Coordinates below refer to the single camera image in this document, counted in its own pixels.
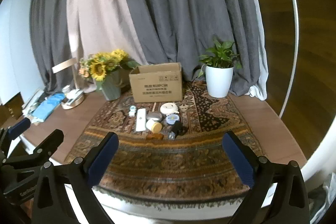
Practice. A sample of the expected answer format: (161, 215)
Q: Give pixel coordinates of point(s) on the grey curtain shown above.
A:
(169, 31)

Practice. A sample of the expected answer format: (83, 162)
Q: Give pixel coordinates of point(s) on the white curved floor lamp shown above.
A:
(309, 104)

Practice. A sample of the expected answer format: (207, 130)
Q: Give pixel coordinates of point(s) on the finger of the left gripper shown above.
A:
(31, 162)
(11, 133)

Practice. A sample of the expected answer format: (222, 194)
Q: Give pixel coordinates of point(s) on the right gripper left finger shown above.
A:
(51, 203)

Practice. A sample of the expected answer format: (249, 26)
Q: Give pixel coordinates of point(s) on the white remote control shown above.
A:
(140, 124)

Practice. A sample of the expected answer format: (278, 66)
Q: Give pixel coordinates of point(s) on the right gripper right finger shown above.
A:
(289, 203)

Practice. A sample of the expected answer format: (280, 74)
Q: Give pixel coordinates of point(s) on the silver oval case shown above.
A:
(155, 116)

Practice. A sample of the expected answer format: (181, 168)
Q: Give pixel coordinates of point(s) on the open cardboard box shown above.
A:
(157, 83)

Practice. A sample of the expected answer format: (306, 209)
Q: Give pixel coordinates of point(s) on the blue cloth bundle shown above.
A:
(43, 111)

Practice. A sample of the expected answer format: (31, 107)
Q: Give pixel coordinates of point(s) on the patterned oriental rug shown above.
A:
(192, 168)

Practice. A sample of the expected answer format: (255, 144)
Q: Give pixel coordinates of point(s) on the white pot green plant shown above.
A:
(218, 65)

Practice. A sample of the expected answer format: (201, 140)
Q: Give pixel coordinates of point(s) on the beige sheer curtain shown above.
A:
(102, 26)

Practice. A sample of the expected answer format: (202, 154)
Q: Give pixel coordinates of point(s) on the grey-green ribbed vase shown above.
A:
(111, 86)

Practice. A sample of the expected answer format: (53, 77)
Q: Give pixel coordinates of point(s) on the brown wooden block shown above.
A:
(155, 136)

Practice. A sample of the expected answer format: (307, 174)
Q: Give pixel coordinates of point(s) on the sunflower bouquet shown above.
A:
(99, 65)

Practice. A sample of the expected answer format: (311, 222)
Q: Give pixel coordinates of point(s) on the blue round tin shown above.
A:
(172, 118)

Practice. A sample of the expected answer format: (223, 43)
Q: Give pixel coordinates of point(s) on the clear glass item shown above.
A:
(171, 135)

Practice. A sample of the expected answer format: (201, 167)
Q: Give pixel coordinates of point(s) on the white smiley round toy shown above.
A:
(169, 108)

